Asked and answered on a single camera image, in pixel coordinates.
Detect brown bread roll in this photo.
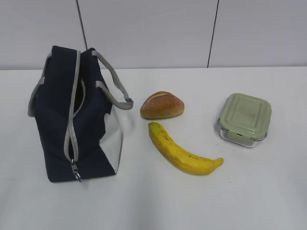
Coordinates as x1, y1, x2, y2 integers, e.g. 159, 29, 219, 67
140, 91, 185, 119

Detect yellow banana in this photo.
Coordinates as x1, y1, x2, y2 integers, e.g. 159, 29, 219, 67
148, 122, 224, 176

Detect navy blue lunch bag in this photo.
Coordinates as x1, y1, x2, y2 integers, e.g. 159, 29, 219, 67
28, 46, 134, 183

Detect green lidded glass container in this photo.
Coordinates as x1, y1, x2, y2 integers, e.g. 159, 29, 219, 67
216, 93, 272, 148

